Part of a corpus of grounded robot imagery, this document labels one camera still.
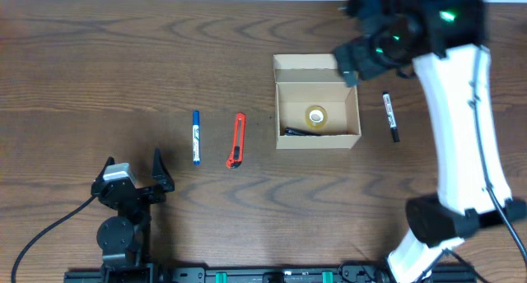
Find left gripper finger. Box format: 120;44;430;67
97;156;115;179
152;148;175;193

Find black whiteboard marker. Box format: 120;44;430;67
382;92;400;142

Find yellow tape roll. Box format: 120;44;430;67
305;105;328;129

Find red black stapler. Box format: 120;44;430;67
284;127;320;137

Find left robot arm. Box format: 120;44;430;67
91;148;175;282

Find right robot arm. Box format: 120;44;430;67
333;0;526;282

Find blue whiteboard marker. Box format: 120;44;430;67
193;110;201;165

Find red utility knife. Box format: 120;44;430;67
226;112;246;169

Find open cardboard box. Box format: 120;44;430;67
273;54;361;149

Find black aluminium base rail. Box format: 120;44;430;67
63;262;478;283

